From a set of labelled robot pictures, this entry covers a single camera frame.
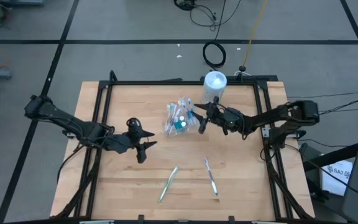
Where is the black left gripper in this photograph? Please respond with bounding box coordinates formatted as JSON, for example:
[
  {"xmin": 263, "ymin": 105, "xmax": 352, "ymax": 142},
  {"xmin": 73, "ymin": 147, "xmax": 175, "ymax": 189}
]
[{"xmin": 116, "ymin": 117, "xmax": 158, "ymax": 164}]

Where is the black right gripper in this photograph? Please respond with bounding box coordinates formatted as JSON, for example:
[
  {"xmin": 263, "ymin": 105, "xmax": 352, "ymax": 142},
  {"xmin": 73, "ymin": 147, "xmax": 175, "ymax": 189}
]
[{"xmin": 190, "ymin": 96, "xmax": 246, "ymax": 136}]

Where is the clear white toothbrush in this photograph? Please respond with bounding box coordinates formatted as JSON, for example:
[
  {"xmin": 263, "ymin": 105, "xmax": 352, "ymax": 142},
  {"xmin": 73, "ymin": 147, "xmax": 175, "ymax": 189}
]
[{"xmin": 173, "ymin": 108, "xmax": 182, "ymax": 133}]

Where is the teal toothbrush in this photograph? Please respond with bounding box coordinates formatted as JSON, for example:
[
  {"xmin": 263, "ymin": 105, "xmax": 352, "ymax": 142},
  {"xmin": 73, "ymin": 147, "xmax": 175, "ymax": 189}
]
[{"xmin": 169, "ymin": 103, "xmax": 178, "ymax": 133}]

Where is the clear acrylic organizer box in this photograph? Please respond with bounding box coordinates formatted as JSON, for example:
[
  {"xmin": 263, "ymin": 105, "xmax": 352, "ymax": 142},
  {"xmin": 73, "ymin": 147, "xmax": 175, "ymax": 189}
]
[{"xmin": 163, "ymin": 96, "xmax": 200, "ymax": 138}]

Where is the white wipes canister green label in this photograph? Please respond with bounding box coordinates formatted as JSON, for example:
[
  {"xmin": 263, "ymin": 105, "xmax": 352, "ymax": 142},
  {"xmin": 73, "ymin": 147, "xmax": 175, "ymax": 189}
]
[{"xmin": 202, "ymin": 70, "xmax": 228, "ymax": 105}]

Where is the green wrapped toothbrush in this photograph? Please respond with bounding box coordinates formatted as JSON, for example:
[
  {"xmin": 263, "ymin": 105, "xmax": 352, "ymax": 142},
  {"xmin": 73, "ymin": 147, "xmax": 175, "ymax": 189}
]
[{"xmin": 156, "ymin": 166, "xmax": 179, "ymax": 205}]

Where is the purple white wrapped toothbrush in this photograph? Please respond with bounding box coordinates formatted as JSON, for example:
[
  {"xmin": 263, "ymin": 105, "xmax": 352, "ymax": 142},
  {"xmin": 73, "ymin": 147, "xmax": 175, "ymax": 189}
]
[{"xmin": 203, "ymin": 157, "xmax": 219, "ymax": 197}]

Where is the black diagonal stand bar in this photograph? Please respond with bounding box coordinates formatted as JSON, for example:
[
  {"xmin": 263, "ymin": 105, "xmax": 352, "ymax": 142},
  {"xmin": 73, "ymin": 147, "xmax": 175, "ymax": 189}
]
[{"xmin": 303, "ymin": 136, "xmax": 358, "ymax": 171}]

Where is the white printed paper box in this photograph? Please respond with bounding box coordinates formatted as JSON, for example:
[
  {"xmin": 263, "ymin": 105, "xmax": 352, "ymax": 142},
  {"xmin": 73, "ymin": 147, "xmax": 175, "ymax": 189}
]
[{"xmin": 321, "ymin": 160, "xmax": 354, "ymax": 197}]

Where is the black aluminium table frame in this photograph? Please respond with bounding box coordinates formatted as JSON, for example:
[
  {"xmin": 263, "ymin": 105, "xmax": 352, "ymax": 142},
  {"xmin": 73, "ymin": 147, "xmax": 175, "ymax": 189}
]
[{"xmin": 54, "ymin": 70, "xmax": 315, "ymax": 224}]

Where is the black coiled cable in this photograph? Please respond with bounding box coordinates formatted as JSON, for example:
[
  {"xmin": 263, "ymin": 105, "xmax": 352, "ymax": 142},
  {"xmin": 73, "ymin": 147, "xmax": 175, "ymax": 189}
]
[{"xmin": 202, "ymin": 0, "xmax": 228, "ymax": 70}]

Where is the yellow hanging cable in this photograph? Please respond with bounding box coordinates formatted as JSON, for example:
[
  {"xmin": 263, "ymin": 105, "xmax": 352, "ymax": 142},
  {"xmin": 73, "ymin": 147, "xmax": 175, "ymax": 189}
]
[{"xmin": 242, "ymin": 0, "xmax": 269, "ymax": 68}]

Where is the black cable tangle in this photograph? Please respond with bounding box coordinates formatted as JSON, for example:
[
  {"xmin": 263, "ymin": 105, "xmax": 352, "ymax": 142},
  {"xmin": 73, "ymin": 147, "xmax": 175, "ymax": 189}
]
[{"xmin": 174, "ymin": 0, "xmax": 242, "ymax": 32}]

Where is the black floor cable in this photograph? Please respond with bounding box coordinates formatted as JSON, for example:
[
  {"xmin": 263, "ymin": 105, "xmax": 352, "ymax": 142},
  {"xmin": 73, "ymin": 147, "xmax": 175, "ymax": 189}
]
[{"xmin": 287, "ymin": 91, "xmax": 358, "ymax": 119}]

